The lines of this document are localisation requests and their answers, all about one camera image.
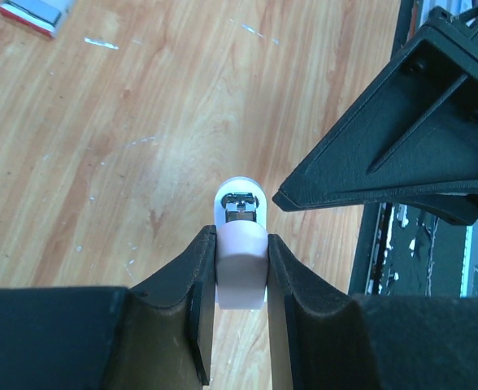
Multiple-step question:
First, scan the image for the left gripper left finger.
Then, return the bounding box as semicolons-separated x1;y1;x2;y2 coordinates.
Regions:
104;225;216;389

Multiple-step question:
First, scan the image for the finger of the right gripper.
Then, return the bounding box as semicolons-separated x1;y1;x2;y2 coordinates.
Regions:
273;24;478;225

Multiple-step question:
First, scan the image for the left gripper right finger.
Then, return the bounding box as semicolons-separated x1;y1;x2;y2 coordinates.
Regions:
267;234;381;389

